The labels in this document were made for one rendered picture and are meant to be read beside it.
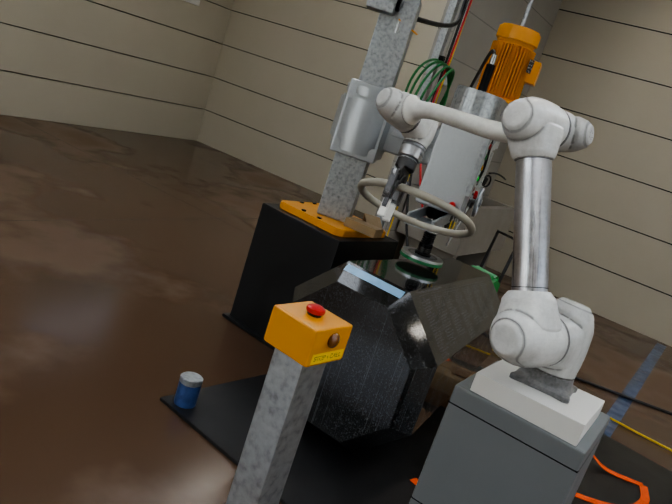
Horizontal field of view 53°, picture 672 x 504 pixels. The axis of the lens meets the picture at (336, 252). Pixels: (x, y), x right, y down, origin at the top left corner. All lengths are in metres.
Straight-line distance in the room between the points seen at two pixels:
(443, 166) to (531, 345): 1.49
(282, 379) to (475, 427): 0.85
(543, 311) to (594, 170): 6.11
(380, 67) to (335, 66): 5.58
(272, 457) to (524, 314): 0.82
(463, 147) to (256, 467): 2.07
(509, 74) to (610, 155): 4.24
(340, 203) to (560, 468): 2.26
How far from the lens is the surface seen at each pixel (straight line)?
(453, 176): 3.18
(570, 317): 2.07
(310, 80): 9.56
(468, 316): 3.27
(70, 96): 9.12
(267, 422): 1.42
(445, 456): 2.14
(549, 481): 2.06
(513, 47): 3.86
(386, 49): 3.81
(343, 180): 3.84
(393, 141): 3.81
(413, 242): 6.31
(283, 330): 1.32
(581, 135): 2.11
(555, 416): 2.01
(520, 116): 1.96
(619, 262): 7.92
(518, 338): 1.86
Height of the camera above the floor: 1.53
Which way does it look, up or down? 14 degrees down
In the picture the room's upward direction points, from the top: 18 degrees clockwise
